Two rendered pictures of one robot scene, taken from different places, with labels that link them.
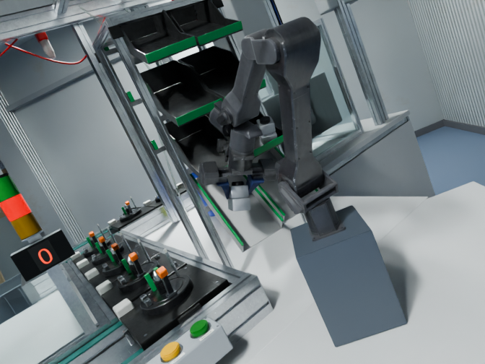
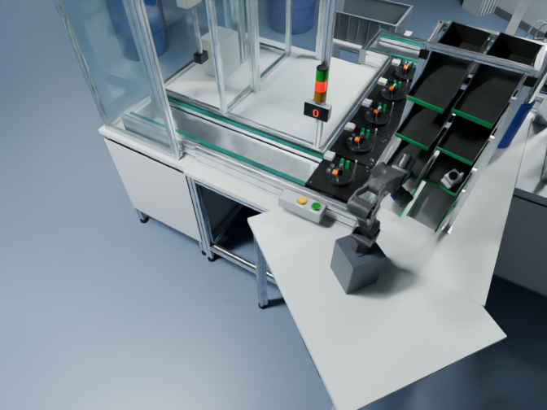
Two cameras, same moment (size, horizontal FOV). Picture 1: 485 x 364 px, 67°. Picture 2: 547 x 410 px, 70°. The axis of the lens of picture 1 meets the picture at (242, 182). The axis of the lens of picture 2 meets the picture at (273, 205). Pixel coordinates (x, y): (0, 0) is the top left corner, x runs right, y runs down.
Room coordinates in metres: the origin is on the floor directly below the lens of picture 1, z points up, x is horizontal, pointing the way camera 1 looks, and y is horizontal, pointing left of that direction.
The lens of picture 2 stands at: (-0.04, -0.65, 2.29)
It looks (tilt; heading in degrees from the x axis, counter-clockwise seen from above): 50 degrees down; 59
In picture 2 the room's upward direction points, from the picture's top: straight up
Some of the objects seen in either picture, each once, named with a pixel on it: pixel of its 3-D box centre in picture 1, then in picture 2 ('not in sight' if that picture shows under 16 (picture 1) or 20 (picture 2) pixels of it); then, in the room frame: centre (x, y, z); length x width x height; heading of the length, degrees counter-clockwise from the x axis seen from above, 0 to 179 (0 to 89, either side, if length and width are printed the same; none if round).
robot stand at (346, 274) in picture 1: (344, 272); (356, 261); (0.66, -0.11, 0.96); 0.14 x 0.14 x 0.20; 82
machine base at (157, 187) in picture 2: not in sight; (220, 137); (0.77, 1.45, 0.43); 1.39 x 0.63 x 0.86; 29
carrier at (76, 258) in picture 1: (94, 241); (407, 69); (1.75, 0.77, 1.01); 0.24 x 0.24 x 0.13; 29
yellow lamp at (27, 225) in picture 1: (26, 225); (319, 94); (0.89, 0.52, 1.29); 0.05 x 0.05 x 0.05
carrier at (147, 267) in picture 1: (134, 266); (361, 138); (1.11, 0.42, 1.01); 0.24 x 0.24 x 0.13; 29
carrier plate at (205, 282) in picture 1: (169, 300); (339, 177); (0.88, 0.29, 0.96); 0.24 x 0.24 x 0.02; 29
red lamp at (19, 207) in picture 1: (15, 207); (320, 84); (0.89, 0.52, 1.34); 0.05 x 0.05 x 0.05
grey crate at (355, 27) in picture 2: not in sight; (366, 21); (2.38, 1.83, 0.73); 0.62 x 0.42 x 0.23; 119
